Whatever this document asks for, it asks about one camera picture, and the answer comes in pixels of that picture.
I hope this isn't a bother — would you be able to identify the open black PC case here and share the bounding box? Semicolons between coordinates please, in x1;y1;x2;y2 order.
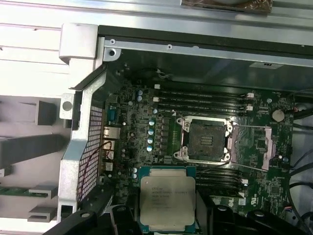
58;23;313;235

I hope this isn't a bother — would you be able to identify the green RAM stick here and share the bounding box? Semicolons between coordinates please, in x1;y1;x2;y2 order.
0;186;31;196

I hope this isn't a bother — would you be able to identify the metal socket cover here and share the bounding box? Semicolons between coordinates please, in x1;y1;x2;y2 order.
226;124;277;172

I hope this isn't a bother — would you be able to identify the pale grey case corner cap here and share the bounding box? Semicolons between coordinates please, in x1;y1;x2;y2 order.
58;23;100;89

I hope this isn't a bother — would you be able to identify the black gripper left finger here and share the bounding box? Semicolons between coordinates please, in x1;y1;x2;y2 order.
46;206;141;235

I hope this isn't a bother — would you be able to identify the thin wire locking lever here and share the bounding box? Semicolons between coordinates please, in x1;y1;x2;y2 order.
195;156;233;175

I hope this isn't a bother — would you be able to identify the silver topped CPU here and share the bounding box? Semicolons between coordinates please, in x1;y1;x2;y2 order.
138;166;197;233

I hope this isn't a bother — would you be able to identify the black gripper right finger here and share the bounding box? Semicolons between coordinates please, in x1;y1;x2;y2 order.
195;188;310;235

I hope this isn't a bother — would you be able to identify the CPU socket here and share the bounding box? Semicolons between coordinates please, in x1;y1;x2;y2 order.
173;116;233;164

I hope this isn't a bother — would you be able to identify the silver metal port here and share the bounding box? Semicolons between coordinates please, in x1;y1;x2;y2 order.
104;127;120;140
102;140;117;162

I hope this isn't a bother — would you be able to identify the green motherboard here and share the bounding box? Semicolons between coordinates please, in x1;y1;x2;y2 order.
97;70;313;235

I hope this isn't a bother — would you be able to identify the grey printed parts rack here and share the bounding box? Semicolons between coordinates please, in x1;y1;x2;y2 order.
0;96;69;222

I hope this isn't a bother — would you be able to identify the round coin cell battery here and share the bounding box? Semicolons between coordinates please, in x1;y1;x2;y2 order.
271;109;286;122

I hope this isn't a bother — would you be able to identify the thin red black wire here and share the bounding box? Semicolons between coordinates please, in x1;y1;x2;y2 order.
76;141;128;204

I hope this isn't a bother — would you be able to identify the blue serial port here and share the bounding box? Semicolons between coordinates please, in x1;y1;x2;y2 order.
107;107;119;123

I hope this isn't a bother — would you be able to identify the black RAM slot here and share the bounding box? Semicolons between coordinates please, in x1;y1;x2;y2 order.
153;97;255;105
195;168;247;176
154;84;255;92
154;91;255;98
153;104;255;112
195;180;249;189
195;175;247;182
195;188;246;198

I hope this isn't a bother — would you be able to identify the brown square base plate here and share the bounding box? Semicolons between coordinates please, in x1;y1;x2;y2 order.
180;0;273;16

